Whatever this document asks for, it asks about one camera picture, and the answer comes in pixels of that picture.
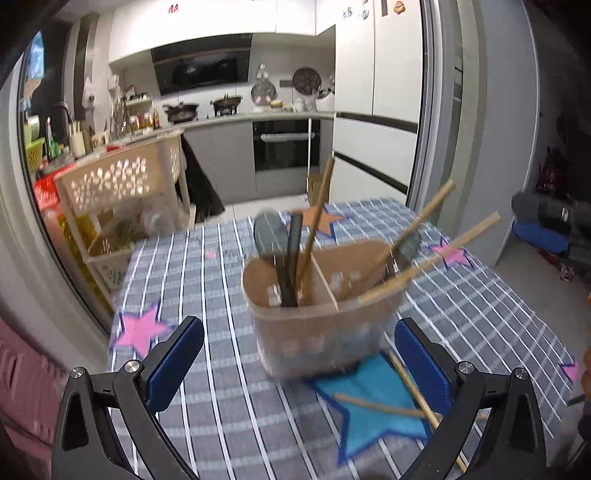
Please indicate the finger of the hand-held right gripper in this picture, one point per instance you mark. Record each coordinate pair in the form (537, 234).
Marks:
(540, 233)

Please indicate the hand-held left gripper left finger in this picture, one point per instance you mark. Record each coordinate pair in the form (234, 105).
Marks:
(175, 364)

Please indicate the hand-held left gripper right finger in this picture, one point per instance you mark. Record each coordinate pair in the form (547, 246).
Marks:
(422, 364)

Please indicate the pink utensil holder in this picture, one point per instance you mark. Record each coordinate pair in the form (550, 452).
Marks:
(318, 337)

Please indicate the clear grey plastic spoon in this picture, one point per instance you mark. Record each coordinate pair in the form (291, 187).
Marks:
(408, 251)
(270, 233)

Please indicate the black chopstick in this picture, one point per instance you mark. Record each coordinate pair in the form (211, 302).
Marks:
(293, 258)

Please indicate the red bag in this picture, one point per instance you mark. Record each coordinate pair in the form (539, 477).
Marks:
(551, 173)

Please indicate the grey plaid star tablecloth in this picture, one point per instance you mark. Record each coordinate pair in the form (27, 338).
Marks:
(221, 415)

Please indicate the stack of pink plastic stools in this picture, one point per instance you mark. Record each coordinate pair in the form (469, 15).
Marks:
(27, 383)

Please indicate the black hanging cloth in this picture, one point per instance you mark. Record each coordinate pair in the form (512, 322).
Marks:
(201, 184)

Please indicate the beige plastic trolley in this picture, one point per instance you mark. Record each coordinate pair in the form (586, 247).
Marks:
(120, 180)

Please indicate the cardboard box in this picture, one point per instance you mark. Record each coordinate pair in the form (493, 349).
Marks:
(316, 189)

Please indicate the white refrigerator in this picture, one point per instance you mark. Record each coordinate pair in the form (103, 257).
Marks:
(374, 92)

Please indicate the red plastic basket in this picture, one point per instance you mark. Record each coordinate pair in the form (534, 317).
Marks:
(46, 189)

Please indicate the knife block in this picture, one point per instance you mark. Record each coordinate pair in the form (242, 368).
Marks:
(78, 141)

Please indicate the black built-in oven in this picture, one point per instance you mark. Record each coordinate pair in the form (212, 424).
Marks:
(286, 145)

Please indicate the white spice rack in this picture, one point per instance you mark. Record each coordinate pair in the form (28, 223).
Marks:
(134, 117)

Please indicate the white rice cooker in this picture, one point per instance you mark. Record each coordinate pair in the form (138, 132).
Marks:
(325, 101)

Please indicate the black wok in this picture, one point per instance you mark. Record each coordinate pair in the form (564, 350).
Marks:
(181, 112)

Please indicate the black cooking pot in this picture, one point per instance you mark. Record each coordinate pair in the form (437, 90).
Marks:
(227, 105)

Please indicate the black kitchen faucet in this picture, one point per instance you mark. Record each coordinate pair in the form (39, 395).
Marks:
(63, 115)

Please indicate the round dark steamer rack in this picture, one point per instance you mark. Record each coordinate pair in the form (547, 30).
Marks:
(306, 79)

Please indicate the round pink rack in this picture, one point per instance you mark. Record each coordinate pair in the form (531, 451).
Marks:
(263, 92)

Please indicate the black range hood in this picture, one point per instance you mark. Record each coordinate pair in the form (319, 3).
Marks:
(203, 64)

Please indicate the white upper cabinets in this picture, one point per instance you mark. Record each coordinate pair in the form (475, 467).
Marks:
(207, 23)

